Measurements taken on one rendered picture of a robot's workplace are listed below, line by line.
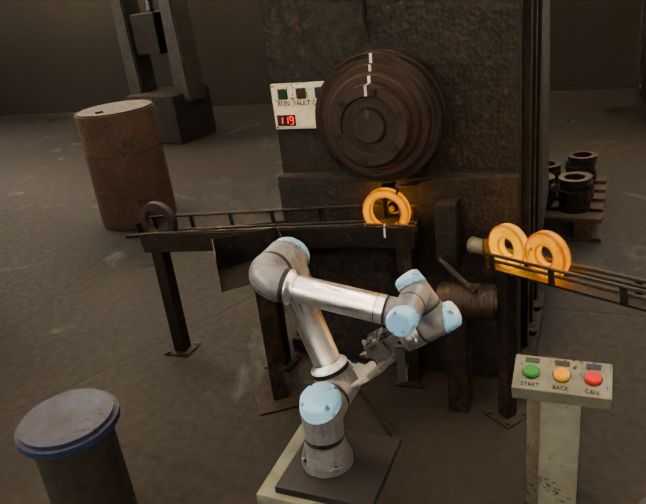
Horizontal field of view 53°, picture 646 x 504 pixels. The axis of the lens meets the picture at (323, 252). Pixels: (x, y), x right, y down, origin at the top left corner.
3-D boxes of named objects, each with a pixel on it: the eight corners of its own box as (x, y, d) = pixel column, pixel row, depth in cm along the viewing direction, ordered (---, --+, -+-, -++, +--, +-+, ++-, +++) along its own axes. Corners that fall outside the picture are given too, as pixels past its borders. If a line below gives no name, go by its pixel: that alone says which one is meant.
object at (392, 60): (328, 177, 255) (314, 54, 236) (447, 178, 237) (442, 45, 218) (322, 182, 249) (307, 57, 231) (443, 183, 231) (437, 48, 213)
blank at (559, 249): (529, 226, 209) (522, 229, 208) (570, 233, 196) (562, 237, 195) (532, 270, 214) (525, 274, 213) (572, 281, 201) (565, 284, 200)
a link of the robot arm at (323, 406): (296, 442, 182) (290, 402, 177) (314, 414, 193) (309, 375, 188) (336, 449, 177) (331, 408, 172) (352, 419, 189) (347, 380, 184)
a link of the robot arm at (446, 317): (448, 292, 173) (466, 317, 174) (414, 310, 178) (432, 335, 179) (444, 304, 166) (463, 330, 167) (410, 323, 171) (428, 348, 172)
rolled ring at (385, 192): (407, 190, 240) (409, 187, 243) (360, 189, 247) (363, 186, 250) (410, 236, 247) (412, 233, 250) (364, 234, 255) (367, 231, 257)
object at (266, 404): (241, 391, 281) (211, 239, 252) (300, 377, 285) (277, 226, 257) (247, 419, 262) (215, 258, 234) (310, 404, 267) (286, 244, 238)
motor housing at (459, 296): (446, 392, 264) (441, 274, 242) (502, 399, 255) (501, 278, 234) (439, 411, 253) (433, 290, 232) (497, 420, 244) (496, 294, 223)
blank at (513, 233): (493, 219, 222) (486, 222, 221) (529, 226, 209) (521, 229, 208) (497, 261, 227) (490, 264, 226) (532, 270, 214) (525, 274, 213)
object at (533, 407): (527, 486, 213) (529, 351, 192) (566, 493, 208) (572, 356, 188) (523, 513, 203) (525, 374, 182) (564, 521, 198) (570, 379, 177)
